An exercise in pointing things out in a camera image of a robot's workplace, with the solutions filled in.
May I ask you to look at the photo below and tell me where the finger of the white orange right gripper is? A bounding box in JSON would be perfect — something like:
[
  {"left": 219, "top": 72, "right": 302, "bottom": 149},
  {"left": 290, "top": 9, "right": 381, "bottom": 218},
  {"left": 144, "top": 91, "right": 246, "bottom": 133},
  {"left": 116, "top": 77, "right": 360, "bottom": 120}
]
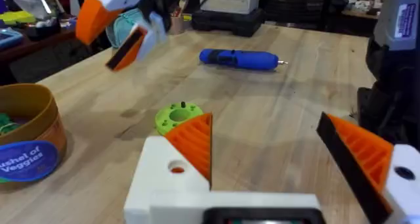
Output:
[
  {"left": 105, "top": 11, "right": 169, "bottom": 72},
  {"left": 75, "top": 0, "right": 146, "bottom": 46}
]

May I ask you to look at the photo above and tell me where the white orange left gripper left finger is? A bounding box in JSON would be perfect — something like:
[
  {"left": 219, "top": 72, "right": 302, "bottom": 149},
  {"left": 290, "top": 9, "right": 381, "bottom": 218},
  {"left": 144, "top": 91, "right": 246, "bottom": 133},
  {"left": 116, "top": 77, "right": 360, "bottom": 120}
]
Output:
[{"left": 123, "top": 112, "right": 214, "bottom": 224}]

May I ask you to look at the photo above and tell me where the white orange left gripper right finger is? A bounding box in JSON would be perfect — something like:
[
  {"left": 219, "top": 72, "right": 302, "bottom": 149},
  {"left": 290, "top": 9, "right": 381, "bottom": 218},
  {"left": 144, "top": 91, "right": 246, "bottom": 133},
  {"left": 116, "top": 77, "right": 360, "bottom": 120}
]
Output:
[{"left": 316, "top": 112, "right": 420, "bottom": 224}]

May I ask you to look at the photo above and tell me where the blue electric screwdriver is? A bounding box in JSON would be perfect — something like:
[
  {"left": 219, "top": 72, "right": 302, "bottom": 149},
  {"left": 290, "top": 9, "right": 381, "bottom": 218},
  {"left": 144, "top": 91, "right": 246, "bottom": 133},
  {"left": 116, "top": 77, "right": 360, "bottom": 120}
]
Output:
[{"left": 198, "top": 48, "right": 289, "bottom": 72}]

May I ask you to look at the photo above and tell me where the teal soft bag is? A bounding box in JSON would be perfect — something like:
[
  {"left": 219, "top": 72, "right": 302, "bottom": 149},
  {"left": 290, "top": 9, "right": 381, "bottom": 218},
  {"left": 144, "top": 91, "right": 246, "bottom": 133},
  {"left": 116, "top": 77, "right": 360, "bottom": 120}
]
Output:
[{"left": 104, "top": 8, "right": 146, "bottom": 49}]

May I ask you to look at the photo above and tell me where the cup with pens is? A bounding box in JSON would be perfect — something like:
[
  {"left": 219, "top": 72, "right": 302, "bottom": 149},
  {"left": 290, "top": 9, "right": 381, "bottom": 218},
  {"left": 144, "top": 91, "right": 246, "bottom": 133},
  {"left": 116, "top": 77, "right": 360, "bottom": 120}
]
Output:
[{"left": 168, "top": 0, "right": 189, "bottom": 35}]

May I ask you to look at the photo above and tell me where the green disc with holes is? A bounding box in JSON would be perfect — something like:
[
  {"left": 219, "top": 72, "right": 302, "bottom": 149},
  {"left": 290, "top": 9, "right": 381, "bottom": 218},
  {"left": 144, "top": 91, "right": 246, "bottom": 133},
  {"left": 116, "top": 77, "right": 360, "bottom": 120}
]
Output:
[{"left": 154, "top": 101, "right": 205, "bottom": 137}]

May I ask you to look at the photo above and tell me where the dark brown side table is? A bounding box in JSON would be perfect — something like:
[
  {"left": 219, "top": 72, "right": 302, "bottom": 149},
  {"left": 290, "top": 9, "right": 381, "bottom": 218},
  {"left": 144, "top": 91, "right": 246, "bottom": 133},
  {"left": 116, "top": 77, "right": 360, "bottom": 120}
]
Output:
[{"left": 0, "top": 26, "right": 78, "bottom": 67}]

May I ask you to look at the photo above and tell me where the yellow-green toy board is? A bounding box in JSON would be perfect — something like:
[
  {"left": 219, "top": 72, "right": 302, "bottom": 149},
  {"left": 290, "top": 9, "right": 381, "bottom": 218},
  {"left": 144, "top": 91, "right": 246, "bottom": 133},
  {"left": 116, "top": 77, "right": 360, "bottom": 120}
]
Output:
[{"left": 0, "top": 10, "right": 36, "bottom": 26}]

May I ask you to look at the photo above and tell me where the light blue tray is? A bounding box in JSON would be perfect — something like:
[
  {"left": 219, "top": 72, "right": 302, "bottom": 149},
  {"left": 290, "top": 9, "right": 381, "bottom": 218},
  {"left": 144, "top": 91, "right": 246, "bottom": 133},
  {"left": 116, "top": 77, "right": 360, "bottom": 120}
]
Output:
[{"left": 0, "top": 28, "right": 24, "bottom": 49}]

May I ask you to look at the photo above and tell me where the black tool case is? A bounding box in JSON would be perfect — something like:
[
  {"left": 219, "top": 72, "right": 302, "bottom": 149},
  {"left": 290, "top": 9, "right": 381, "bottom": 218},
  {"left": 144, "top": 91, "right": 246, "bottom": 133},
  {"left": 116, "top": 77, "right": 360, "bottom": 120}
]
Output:
[{"left": 191, "top": 8, "right": 267, "bottom": 38}]

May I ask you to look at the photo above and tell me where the white flat box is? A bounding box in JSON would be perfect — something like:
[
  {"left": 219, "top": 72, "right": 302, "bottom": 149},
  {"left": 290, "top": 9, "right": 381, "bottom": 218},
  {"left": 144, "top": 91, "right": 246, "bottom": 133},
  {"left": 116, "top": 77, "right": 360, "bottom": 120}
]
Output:
[{"left": 199, "top": 0, "right": 260, "bottom": 15}]

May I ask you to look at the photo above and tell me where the brown toy tub with blue label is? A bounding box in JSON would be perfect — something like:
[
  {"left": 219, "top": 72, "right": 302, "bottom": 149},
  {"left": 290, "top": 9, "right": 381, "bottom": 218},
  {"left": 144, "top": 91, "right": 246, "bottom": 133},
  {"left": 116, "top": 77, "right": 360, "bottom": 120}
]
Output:
[{"left": 0, "top": 83, "right": 68, "bottom": 186}]

